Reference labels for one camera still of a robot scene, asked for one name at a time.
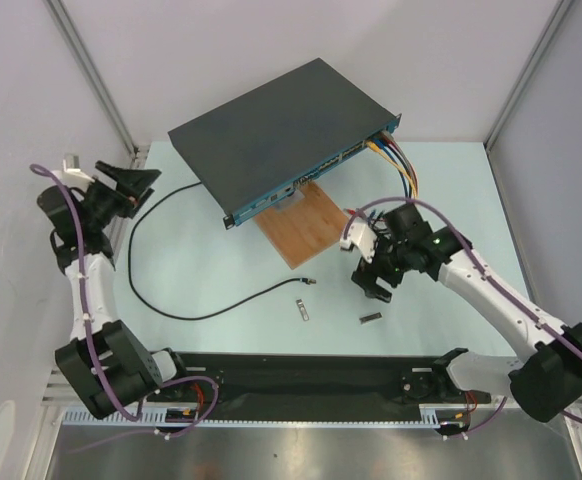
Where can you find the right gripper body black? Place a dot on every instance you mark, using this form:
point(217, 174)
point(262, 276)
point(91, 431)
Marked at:
point(380, 268)

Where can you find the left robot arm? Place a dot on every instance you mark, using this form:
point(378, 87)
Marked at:
point(104, 362)

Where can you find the black network switch blue front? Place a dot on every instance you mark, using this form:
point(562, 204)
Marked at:
point(259, 148)

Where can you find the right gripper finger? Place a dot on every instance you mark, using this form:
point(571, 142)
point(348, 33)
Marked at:
point(378, 292)
point(366, 285)

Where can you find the wooden board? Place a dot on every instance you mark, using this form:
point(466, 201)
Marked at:
point(303, 225)

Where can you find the light blue table mat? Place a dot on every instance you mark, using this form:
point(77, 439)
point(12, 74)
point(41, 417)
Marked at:
point(186, 282)

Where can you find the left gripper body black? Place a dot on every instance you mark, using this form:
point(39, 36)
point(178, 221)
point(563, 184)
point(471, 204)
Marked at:
point(106, 203)

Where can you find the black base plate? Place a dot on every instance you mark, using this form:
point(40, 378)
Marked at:
point(303, 388)

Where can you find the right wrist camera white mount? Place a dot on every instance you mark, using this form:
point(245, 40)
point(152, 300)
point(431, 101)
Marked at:
point(360, 236)

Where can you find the silver SFP module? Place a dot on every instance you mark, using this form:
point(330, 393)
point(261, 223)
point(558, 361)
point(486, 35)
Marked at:
point(302, 309)
point(370, 317)

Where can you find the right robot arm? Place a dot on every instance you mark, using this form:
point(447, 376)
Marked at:
point(544, 375)

